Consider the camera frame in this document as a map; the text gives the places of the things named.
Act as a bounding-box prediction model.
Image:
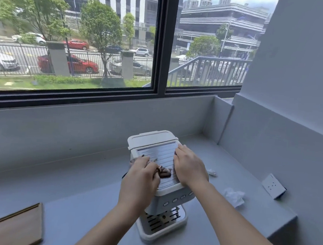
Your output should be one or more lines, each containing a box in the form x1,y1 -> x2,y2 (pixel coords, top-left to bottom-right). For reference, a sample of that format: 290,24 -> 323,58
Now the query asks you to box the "large red car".
36,51 -> 100,77

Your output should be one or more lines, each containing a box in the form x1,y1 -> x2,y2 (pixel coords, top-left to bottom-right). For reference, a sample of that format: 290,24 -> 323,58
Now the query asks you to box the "dark grey car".
108,59 -> 153,78

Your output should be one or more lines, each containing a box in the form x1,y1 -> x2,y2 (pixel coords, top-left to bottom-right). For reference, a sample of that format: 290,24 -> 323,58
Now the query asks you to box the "black window frame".
0,0 -> 249,128

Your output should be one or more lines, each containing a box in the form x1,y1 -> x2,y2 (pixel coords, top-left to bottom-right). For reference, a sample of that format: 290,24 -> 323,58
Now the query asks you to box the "person's right hand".
171,144 -> 212,191

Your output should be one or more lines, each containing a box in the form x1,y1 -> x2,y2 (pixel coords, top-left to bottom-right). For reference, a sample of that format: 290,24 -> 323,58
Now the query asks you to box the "person's right forearm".
187,178 -> 298,245

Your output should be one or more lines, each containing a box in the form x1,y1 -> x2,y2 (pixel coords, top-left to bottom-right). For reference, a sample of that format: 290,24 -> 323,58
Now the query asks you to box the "white car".
11,31 -> 48,46

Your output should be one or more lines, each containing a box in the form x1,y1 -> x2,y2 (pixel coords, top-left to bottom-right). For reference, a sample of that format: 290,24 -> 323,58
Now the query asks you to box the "grey stair railing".
142,52 -> 252,95

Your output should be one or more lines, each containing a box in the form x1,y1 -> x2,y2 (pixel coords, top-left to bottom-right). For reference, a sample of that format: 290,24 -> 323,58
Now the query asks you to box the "black fence with stone pillars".
0,37 -> 181,89

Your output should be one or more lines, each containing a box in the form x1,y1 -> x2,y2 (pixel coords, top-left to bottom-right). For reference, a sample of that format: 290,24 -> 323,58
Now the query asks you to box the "large leafy tree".
0,0 -> 74,42

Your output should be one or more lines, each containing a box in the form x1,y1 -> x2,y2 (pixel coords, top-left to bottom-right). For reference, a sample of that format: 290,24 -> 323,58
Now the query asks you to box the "slim tree with bare trunk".
76,0 -> 126,81

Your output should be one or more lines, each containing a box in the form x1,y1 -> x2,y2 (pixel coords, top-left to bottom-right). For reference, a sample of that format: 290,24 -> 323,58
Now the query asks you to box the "white wall socket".
260,173 -> 288,201

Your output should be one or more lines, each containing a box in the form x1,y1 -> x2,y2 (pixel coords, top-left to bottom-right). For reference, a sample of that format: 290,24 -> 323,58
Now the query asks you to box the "silver car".
0,51 -> 21,74

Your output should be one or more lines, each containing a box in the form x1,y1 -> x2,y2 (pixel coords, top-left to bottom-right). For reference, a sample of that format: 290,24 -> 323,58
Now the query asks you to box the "white and steel coffee machine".
120,127 -> 200,245

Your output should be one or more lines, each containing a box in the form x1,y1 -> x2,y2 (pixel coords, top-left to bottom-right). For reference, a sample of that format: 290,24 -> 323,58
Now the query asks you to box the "person's left hand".
116,154 -> 163,218

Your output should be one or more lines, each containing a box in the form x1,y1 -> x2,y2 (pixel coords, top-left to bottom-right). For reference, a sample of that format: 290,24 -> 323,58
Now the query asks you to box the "person's left forearm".
70,199 -> 145,245

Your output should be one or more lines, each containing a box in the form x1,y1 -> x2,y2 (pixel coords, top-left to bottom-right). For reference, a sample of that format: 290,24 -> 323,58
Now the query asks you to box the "small red car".
62,38 -> 90,51

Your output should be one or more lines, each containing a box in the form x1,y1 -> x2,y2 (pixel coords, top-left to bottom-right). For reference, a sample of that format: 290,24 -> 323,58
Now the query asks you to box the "round leafy tree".
186,34 -> 222,61

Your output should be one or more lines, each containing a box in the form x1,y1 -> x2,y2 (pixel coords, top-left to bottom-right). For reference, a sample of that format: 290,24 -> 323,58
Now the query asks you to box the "wooden tray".
0,200 -> 46,245

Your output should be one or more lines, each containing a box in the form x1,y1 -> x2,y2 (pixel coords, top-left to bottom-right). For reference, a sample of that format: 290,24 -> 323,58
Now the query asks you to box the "grey-brown cleaning cloth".
129,156 -> 173,179

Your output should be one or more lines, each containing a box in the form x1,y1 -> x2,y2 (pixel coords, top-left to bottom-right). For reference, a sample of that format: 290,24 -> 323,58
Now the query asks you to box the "grey tiered building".
176,0 -> 272,61

